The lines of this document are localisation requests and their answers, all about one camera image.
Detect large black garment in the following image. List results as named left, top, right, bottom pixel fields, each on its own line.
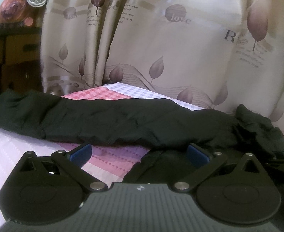
left=0, top=91, right=284, bottom=194

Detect dark wooden cabinet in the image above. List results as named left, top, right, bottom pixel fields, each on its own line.
left=0, top=28, right=43, bottom=94

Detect beige leaf print curtain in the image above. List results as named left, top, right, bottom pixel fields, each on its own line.
left=41, top=0, right=284, bottom=134

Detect red floral bundle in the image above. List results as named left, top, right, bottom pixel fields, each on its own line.
left=0, top=0, right=37, bottom=29

